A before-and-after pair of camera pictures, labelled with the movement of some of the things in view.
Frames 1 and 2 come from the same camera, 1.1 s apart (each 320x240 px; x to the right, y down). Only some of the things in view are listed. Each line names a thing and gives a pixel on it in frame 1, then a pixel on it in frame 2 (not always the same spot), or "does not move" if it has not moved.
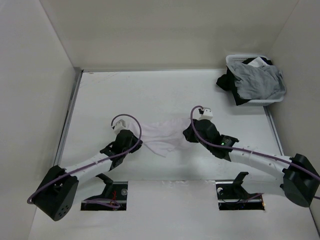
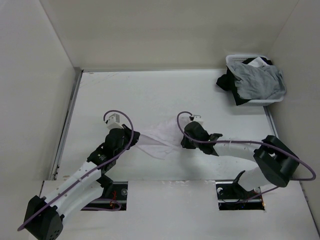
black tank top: [227, 81] does not move
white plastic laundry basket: [234, 58] does not move
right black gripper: [189, 135] → [185, 144]
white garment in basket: [258, 61] does not move
